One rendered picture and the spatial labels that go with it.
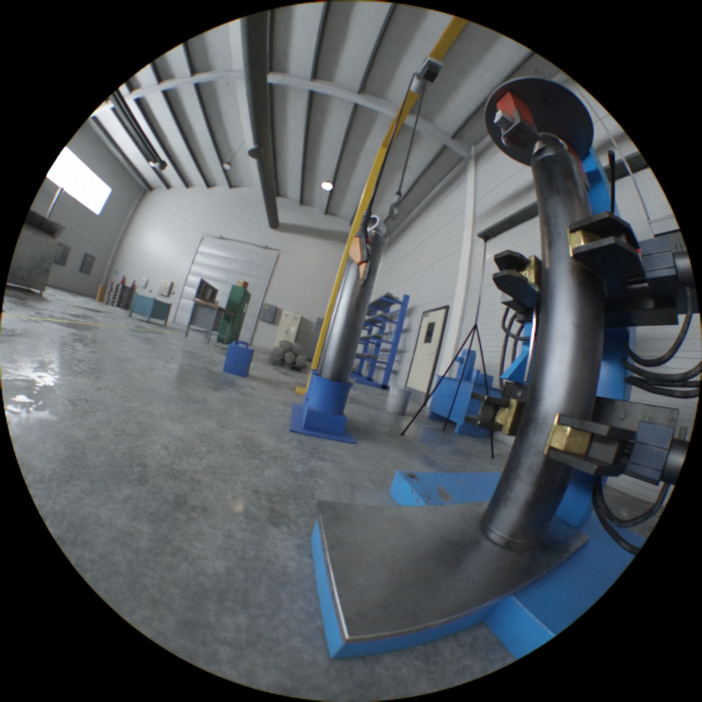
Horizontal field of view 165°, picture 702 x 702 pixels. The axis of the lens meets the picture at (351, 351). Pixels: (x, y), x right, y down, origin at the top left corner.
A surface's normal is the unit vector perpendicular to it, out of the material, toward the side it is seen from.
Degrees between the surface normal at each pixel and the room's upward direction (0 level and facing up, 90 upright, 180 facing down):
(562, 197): 90
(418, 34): 173
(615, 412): 90
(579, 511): 90
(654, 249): 90
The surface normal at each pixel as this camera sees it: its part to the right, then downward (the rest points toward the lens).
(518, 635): -0.94, -0.25
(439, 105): -0.36, 0.93
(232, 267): 0.21, 0.02
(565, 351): -0.77, -0.22
